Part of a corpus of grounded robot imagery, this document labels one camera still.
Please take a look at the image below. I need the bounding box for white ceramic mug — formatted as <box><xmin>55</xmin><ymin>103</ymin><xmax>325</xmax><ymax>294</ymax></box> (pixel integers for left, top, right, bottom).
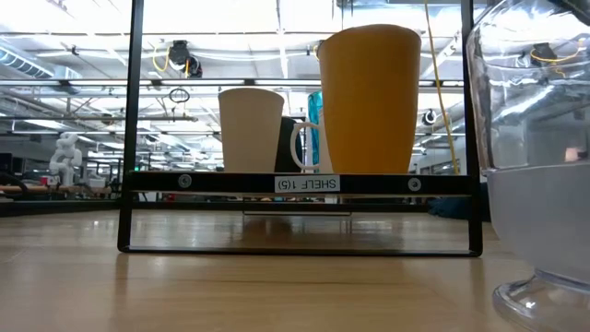
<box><xmin>289</xmin><ymin>120</ymin><xmax>334</xmax><ymax>174</ymax></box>

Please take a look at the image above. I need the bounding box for teal plastic tumbler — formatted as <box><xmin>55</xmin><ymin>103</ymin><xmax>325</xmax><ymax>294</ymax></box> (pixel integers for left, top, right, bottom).
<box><xmin>307</xmin><ymin>89</ymin><xmax>325</xmax><ymax>168</ymax></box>

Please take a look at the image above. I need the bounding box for yellow cable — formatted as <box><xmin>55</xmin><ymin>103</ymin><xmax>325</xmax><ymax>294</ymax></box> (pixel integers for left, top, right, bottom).
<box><xmin>422</xmin><ymin>0</ymin><xmax>461</xmax><ymax>176</ymax></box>

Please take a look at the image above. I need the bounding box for white robot figure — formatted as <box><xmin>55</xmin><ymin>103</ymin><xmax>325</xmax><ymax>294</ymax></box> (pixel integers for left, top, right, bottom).
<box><xmin>48</xmin><ymin>132</ymin><xmax>84</xmax><ymax>188</ymax></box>

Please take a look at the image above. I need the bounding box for black metal table frame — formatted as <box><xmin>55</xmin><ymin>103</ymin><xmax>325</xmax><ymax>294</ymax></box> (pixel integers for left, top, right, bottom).
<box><xmin>0</xmin><ymin>197</ymin><xmax>430</xmax><ymax>218</ymax></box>

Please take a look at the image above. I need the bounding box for beige cup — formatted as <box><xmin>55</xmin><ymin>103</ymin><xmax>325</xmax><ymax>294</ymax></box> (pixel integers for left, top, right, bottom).
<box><xmin>217</xmin><ymin>87</ymin><xmax>286</xmax><ymax>174</ymax></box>

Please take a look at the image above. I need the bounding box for black mug yellow inside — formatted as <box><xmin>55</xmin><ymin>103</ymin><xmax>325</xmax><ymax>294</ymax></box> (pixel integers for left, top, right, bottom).
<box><xmin>274</xmin><ymin>115</ymin><xmax>304</xmax><ymax>173</ymax></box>

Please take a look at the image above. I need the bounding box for black frame clear-top shelf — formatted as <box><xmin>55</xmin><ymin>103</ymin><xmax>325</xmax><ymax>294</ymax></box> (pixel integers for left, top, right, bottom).
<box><xmin>117</xmin><ymin>0</ymin><xmax>484</xmax><ymax>258</ymax></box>

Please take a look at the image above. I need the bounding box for clear glass goblet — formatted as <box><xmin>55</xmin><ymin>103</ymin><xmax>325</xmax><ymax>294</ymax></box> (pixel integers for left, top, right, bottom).
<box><xmin>465</xmin><ymin>0</ymin><xmax>590</xmax><ymax>332</ymax></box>

